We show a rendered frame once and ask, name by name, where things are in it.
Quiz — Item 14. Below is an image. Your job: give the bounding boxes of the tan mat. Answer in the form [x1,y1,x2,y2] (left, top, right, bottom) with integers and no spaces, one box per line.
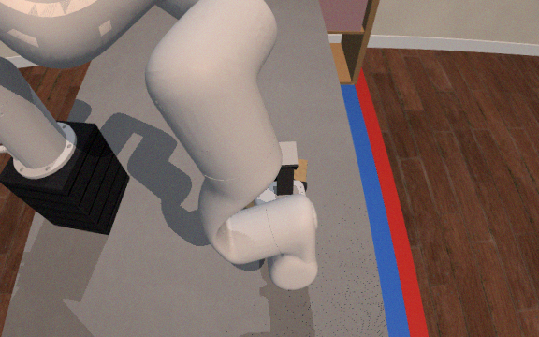
[245,159,308,209]

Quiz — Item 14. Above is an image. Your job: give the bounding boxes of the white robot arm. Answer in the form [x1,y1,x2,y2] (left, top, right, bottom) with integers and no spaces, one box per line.
[0,0,318,290]

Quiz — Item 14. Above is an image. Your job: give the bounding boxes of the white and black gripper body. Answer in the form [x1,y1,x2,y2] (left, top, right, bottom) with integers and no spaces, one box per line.
[254,180,306,206]

